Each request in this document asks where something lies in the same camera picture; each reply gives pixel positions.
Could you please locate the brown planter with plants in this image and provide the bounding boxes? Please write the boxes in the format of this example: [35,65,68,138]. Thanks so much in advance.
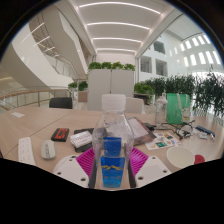
[67,80,89,103]

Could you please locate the white computer mouse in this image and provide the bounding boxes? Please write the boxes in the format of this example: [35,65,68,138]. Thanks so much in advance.
[40,139,57,160]

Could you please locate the black chair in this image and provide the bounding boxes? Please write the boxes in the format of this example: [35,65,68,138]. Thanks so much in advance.
[48,96,74,110]

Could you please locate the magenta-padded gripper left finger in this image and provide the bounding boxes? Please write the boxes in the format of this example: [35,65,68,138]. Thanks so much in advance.
[53,147,98,189]

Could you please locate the low green plant bed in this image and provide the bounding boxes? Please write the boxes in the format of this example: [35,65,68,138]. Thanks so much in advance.
[133,82,155,98]

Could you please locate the green plants atop cabinet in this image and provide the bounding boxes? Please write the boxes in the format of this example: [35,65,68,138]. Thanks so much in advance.
[87,61,137,72]

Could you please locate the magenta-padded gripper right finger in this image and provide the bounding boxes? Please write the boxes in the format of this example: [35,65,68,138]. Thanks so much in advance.
[127,147,173,189]

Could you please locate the row of green hedge plants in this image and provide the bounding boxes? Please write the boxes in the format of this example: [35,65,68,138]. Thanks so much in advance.
[144,71,224,119]

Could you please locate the white cabinet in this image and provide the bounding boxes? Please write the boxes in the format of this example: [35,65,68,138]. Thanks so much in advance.
[87,68,135,112]

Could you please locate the white chair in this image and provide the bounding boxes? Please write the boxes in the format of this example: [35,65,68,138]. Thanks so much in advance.
[124,96,146,115]

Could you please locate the clear blue-label water bottle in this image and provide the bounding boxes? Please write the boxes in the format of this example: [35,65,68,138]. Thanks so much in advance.
[91,93,135,190]

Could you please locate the white paper cup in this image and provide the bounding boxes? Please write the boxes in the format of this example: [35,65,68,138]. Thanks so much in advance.
[166,145,196,169]

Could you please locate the small black red box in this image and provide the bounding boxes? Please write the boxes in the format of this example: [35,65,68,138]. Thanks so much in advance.
[50,127,71,143]

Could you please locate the ceiling light strips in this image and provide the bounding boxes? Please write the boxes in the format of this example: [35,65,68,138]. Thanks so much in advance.
[78,1,163,54]

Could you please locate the black wallet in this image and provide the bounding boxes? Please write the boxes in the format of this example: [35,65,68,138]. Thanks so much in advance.
[73,127,96,153]

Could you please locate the small white card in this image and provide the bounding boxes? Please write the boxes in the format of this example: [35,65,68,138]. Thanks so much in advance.
[10,111,26,119]

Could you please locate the clear shaker bottle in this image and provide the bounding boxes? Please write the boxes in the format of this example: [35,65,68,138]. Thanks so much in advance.
[154,92,169,127]

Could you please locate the small black device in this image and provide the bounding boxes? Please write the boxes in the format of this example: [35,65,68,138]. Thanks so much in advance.
[143,122,156,132]

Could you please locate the wood-topped glass railing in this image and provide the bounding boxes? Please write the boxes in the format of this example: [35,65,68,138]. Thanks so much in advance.
[0,87,73,113]

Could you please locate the green tote bag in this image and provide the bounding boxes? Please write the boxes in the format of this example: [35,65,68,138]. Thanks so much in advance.
[165,92,192,126]

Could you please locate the small white card box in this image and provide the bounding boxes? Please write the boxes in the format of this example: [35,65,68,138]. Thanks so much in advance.
[69,130,93,149]

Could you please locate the tangled black cables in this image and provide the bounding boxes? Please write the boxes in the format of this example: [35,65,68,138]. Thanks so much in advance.
[156,121,198,140]

